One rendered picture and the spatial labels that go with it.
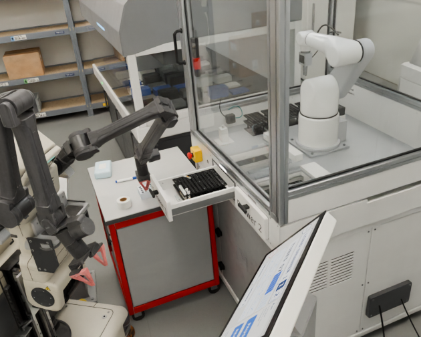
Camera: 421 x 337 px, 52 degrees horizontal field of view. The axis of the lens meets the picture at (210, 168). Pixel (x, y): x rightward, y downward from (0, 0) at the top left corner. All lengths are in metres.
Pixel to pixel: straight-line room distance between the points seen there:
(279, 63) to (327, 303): 1.21
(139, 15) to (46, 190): 1.49
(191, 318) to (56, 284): 1.05
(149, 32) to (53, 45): 3.51
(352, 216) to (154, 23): 1.55
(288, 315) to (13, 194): 0.89
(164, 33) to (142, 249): 1.25
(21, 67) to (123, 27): 3.23
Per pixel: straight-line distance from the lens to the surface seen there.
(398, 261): 2.35
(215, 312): 2.70
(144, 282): 2.52
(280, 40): 1.42
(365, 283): 2.29
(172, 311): 2.74
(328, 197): 1.79
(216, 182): 2.11
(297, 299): 1.11
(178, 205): 2.00
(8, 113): 1.28
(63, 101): 6.12
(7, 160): 1.41
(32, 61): 5.70
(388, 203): 2.04
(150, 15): 2.66
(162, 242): 2.39
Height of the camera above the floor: 1.98
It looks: 29 degrees down
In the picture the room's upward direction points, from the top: 5 degrees counter-clockwise
